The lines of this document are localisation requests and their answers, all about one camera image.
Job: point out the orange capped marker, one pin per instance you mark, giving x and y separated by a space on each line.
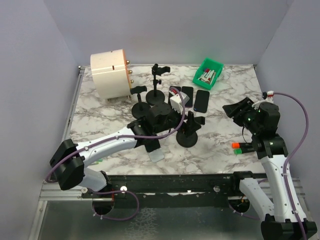
237 145

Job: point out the black phone stand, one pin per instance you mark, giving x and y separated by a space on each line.
140 108
156 96

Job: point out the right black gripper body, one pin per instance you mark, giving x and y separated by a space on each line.
248 120

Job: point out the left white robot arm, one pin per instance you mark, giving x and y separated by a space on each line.
70 163

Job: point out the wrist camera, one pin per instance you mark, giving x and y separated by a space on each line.
177 102
267 97

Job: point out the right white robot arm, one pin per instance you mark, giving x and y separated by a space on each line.
281 215

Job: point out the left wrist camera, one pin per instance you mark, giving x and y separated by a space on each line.
177 102

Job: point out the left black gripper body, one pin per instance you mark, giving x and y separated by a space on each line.
173 120

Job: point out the silver edged black phone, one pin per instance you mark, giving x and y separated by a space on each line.
174 89

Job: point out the silver flat phone stand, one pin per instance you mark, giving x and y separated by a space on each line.
156 155

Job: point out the cream cylindrical box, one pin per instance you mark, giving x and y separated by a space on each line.
110 74

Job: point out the black mounting rail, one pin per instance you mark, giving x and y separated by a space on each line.
170 191

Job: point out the green capped marker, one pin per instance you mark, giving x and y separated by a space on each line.
243 150

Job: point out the purple edged black phone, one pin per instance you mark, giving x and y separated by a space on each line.
189 91

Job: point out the green plastic bin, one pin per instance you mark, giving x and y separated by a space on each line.
207 74

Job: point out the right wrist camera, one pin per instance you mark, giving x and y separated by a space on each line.
267 97

